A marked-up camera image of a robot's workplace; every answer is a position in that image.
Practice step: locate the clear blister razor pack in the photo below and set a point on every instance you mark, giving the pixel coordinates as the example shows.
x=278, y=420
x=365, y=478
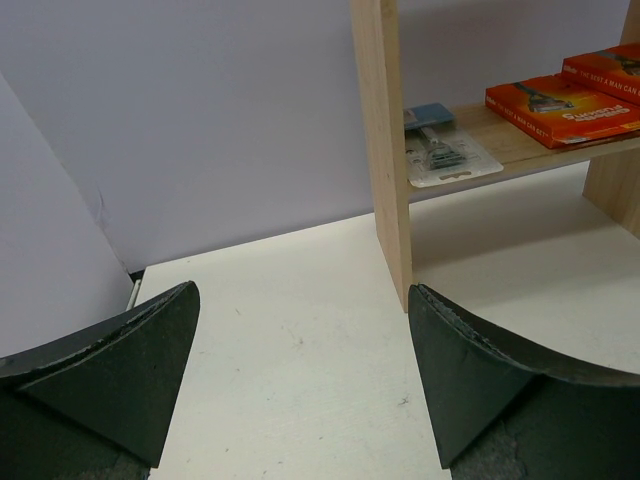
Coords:
x=439, y=152

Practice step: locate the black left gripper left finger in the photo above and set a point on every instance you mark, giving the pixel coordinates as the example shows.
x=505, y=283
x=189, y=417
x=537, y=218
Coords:
x=98, y=403

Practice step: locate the wooden shelf unit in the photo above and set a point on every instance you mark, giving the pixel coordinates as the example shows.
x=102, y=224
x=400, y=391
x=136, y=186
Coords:
x=612, y=182

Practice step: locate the orange Gillette Fusion box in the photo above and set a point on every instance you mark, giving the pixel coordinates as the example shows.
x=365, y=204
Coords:
x=558, y=113
x=613, y=71

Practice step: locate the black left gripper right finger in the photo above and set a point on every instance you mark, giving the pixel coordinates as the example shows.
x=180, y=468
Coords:
x=504, y=407

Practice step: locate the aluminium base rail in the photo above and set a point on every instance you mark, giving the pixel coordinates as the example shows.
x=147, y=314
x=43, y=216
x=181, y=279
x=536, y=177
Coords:
x=136, y=278

